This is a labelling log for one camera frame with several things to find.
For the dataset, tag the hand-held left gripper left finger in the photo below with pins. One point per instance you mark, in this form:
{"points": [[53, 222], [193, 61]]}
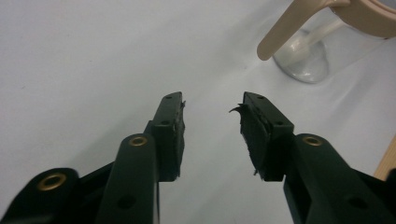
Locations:
{"points": [[169, 137]]}

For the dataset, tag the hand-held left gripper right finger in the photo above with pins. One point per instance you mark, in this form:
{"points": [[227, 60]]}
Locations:
{"points": [[261, 140]]}

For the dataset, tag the white tablecloth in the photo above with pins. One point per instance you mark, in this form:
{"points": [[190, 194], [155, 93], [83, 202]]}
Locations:
{"points": [[93, 62]]}

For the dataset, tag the light wooden table edge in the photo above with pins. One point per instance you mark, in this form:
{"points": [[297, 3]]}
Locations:
{"points": [[387, 160]]}

